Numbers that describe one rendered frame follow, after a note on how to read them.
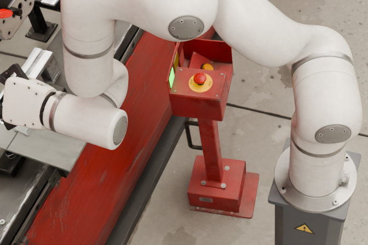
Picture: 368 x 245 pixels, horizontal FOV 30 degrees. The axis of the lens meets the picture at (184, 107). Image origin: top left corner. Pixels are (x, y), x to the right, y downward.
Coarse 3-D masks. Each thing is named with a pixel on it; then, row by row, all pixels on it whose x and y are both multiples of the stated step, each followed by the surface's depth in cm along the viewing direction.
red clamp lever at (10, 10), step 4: (8, 8) 166; (12, 8) 165; (16, 8) 165; (0, 12) 159; (4, 12) 160; (8, 12) 161; (12, 12) 163; (16, 12) 164; (20, 12) 165; (0, 16) 159; (4, 16) 160; (8, 16) 162
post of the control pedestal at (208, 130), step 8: (200, 120) 228; (208, 120) 227; (200, 128) 232; (208, 128) 231; (216, 128) 236; (200, 136) 237; (208, 136) 235; (216, 136) 238; (208, 144) 240; (216, 144) 240; (208, 152) 244; (216, 152) 243; (208, 160) 249; (216, 160) 248; (208, 168) 254; (216, 168) 253; (208, 176) 259; (216, 176) 258
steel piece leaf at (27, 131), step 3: (18, 126) 177; (15, 129) 177; (18, 129) 177; (21, 129) 177; (24, 129) 177; (27, 129) 176; (30, 129) 175; (33, 129) 176; (21, 132) 176; (24, 132) 176; (27, 132) 174; (30, 132) 175; (27, 135) 175
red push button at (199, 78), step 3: (195, 75) 205; (198, 75) 205; (201, 75) 205; (204, 75) 205; (195, 78) 205; (198, 78) 204; (201, 78) 204; (204, 78) 204; (195, 81) 204; (198, 81) 204; (201, 81) 204; (204, 81) 204; (198, 84) 206; (201, 84) 206
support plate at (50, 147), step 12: (0, 132) 177; (12, 132) 177; (36, 132) 176; (48, 132) 175; (0, 144) 175; (12, 144) 174; (24, 144) 174; (36, 144) 174; (48, 144) 173; (60, 144) 173; (72, 144) 172; (84, 144) 172; (24, 156) 173; (36, 156) 172; (48, 156) 171; (60, 156) 171; (72, 156) 170; (60, 168) 169
